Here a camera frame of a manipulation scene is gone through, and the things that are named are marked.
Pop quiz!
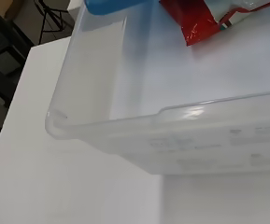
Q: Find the blue plastic lid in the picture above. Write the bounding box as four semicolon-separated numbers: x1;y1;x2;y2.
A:
84;0;161;16

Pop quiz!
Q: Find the clear plastic box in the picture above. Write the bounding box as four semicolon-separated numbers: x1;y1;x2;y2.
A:
44;0;270;175

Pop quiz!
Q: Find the red snack bag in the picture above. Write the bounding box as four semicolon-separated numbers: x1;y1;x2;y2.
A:
158;0;270;48

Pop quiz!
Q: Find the black tripod stand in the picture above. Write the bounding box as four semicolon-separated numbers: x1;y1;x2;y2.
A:
32;0;76;45

